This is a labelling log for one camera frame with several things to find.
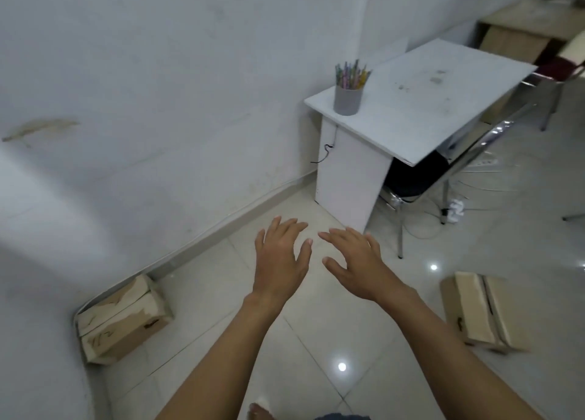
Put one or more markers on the person's left hand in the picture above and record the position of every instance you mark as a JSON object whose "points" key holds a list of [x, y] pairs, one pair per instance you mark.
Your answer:
{"points": [[279, 264]]}

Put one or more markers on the person's right hand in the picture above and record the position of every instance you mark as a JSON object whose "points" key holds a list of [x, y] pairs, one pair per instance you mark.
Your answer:
{"points": [[365, 269]]}

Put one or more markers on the plain brown cardboard box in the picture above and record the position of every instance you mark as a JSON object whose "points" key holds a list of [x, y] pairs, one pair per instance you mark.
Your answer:
{"points": [[475, 310]]}

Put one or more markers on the beige cardboard box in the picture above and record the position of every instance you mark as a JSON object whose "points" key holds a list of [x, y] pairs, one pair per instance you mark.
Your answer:
{"points": [[123, 324]]}

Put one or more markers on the person's right forearm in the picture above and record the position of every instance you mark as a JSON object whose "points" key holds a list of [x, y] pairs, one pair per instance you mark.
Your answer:
{"points": [[457, 365]]}

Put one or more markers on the person's left forearm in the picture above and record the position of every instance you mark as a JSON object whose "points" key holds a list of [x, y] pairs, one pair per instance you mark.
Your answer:
{"points": [[228, 365]]}

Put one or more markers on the person's left foot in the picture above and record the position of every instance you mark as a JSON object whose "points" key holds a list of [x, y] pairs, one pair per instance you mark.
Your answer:
{"points": [[260, 413]]}

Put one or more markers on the person's blue clothing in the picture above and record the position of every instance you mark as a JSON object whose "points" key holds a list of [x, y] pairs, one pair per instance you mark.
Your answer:
{"points": [[343, 417]]}

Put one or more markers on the black chrome chair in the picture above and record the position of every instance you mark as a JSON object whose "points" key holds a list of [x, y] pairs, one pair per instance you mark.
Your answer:
{"points": [[411, 177]]}

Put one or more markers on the white power strip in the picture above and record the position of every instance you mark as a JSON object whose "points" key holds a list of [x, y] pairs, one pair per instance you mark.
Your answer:
{"points": [[484, 163]]}

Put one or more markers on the white desk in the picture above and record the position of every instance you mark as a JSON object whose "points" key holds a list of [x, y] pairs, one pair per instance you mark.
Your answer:
{"points": [[411, 100]]}

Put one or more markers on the thin grey metal leg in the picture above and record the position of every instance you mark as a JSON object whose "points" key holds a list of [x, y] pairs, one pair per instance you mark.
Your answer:
{"points": [[573, 217]]}

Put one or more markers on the red white cushioned chair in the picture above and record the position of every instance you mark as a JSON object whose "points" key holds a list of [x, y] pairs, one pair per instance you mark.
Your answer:
{"points": [[557, 65]]}

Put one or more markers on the brown wooden furniture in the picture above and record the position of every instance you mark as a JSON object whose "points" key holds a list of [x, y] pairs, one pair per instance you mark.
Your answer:
{"points": [[521, 27]]}

